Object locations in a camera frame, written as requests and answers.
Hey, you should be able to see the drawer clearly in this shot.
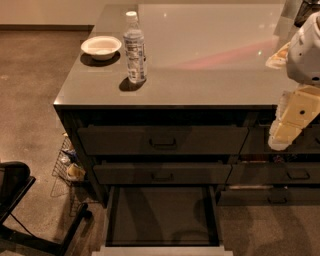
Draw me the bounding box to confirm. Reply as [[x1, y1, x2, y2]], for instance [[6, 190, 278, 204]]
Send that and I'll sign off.
[[217, 187, 320, 206], [78, 126, 248, 155], [241, 125, 320, 154], [92, 185, 234, 256], [227, 162, 320, 185], [93, 162, 231, 185]]

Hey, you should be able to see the white bowl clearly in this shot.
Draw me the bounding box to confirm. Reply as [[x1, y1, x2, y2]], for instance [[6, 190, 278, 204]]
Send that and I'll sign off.
[[81, 36, 122, 61]]

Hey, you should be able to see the wire basket with items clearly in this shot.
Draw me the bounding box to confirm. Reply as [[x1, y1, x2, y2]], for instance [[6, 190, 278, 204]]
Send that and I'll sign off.
[[50, 134, 85, 217]]

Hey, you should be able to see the snack packet on counter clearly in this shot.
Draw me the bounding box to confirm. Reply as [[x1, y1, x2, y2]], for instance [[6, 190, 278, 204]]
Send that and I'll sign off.
[[265, 43, 290, 69]]

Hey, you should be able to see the dark drawer cabinet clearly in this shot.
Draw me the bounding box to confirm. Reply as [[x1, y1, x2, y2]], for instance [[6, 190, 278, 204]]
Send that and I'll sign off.
[[54, 0, 319, 198]]

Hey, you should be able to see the dark object on counter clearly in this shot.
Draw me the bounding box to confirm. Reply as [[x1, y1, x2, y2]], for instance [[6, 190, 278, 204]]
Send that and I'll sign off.
[[294, 0, 320, 28]]

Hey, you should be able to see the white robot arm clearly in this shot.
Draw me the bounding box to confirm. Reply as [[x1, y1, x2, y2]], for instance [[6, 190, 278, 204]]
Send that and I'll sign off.
[[266, 12, 320, 151]]

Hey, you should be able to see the clear plastic water bottle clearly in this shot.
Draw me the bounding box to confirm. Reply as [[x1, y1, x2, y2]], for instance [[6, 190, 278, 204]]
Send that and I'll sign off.
[[123, 11, 147, 84]]

